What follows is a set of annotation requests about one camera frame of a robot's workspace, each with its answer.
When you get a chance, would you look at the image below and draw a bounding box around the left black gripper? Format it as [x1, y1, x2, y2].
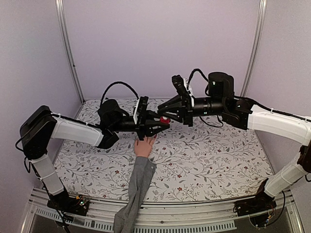
[111, 109, 171, 140]

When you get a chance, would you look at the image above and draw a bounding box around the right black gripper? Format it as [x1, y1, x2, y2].
[157, 95, 225, 128]

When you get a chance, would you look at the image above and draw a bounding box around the red nail polish bottle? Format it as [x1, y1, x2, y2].
[160, 116, 171, 124]

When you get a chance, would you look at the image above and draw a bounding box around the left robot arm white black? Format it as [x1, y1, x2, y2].
[17, 97, 170, 211]

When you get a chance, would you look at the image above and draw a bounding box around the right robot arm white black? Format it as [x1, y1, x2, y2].
[158, 72, 311, 212]

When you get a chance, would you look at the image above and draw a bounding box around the person's hand on table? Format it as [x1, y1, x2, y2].
[134, 136, 156, 158]

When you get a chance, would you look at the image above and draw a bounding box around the floral patterned table cloth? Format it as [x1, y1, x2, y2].
[52, 98, 274, 203]

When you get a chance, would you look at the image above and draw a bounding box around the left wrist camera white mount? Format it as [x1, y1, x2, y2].
[133, 96, 149, 124]

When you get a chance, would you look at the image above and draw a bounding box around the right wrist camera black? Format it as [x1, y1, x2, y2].
[172, 75, 194, 107]

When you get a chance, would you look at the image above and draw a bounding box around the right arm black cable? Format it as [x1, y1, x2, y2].
[188, 68, 209, 88]

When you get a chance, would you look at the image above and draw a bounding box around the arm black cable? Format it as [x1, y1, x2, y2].
[188, 68, 209, 88]
[101, 81, 139, 105]

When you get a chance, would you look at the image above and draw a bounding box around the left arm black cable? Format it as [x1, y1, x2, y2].
[101, 81, 139, 105]

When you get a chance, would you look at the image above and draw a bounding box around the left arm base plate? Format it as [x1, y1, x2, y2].
[47, 194, 89, 216]

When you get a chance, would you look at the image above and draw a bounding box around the front aluminium rail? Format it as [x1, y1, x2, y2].
[21, 188, 306, 233]

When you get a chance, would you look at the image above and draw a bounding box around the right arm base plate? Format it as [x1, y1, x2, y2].
[233, 197, 276, 228]

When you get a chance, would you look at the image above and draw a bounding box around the right aluminium frame post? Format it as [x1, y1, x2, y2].
[240, 0, 267, 97]

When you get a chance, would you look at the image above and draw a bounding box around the aluminium frame post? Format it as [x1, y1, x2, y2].
[55, 0, 86, 103]
[240, 0, 267, 97]

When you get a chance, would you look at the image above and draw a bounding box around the left aluminium frame post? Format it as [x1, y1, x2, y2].
[55, 0, 86, 103]

